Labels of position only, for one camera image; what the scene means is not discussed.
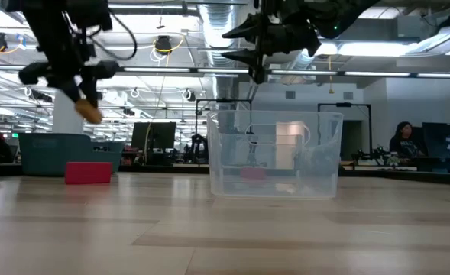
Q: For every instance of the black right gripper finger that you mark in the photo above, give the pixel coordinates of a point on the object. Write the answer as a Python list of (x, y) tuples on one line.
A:
[(240, 57), (240, 28)]

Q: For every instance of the white pillar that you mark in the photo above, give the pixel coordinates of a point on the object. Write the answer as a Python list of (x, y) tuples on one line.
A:
[(66, 126)]

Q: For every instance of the black monitor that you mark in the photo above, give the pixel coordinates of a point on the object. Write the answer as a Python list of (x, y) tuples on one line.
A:
[(154, 135)]

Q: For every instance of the red rectangular block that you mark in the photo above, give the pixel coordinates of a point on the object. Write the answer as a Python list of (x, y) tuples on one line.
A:
[(88, 173)]

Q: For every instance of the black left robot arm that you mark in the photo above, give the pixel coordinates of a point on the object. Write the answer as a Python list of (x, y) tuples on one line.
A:
[(49, 30)]

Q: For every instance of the pink block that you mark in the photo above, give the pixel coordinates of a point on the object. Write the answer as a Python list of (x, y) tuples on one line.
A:
[(253, 173)]

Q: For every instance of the clear plastic bin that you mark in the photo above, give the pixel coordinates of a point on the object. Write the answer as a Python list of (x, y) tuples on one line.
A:
[(278, 153)]

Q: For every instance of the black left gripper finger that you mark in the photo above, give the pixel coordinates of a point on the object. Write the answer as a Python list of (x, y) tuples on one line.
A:
[(90, 93), (72, 91)]

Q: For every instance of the grey wall vent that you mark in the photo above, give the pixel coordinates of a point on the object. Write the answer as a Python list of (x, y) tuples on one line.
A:
[(348, 95), (290, 94)]

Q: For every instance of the yellow block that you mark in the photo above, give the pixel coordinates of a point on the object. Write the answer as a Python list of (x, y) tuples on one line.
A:
[(89, 111)]

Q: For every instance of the teal plastic bin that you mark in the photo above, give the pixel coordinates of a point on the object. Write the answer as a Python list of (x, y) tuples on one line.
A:
[(49, 153)]

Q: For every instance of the silver ceiling duct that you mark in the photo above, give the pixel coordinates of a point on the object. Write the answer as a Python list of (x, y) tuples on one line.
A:
[(209, 42)]

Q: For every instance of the ceiling light rail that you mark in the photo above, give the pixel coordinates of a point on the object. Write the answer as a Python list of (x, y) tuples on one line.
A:
[(171, 70)]

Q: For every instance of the dark blue cabinet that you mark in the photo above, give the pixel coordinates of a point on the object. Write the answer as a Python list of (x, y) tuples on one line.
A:
[(438, 141)]

